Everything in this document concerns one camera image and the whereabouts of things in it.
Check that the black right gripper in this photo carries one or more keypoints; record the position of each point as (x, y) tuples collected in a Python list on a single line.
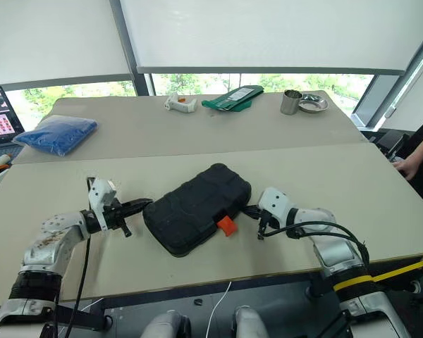
[(268, 222)]

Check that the open laptop computer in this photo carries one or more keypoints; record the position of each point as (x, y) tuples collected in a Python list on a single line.
[(0, 119)]

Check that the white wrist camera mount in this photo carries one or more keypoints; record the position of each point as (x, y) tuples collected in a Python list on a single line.
[(275, 202), (100, 197)]

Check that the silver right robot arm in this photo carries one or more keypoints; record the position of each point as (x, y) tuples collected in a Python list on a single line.
[(338, 253)]

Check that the yellow tape strip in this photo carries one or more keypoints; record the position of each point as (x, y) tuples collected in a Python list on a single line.
[(402, 269)]

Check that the green packet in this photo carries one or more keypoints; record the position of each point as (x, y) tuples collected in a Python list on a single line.
[(232, 98)]

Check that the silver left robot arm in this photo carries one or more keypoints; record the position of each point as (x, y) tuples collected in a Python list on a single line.
[(46, 253)]

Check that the grey rounded shape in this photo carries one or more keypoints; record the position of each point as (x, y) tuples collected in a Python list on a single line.
[(169, 325), (250, 322)]

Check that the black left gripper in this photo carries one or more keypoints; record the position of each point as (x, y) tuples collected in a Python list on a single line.
[(114, 214)]

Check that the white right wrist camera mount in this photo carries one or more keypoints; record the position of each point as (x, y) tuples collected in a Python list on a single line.
[(275, 202)]

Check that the person's bare hand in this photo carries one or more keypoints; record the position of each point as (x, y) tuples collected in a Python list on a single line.
[(407, 168)]

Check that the stainless steel dish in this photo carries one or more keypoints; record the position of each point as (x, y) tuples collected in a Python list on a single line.
[(313, 104)]

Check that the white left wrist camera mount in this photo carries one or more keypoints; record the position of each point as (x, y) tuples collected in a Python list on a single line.
[(100, 197)]

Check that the white roller blind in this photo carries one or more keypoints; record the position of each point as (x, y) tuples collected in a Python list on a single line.
[(268, 31), (53, 38)]

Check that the black plastic tool case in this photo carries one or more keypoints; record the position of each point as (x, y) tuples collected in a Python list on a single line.
[(197, 207)]

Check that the black table frame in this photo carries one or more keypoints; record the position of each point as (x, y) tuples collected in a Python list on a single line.
[(162, 295)]

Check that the white orange plastic tool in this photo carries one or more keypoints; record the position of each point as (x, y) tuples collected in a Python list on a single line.
[(179, 103)]

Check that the blue plastic bag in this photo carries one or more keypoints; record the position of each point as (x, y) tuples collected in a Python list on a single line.
[(56, 134)]

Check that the stainless steel cup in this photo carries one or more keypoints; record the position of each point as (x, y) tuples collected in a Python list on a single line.
[(289, 102)]

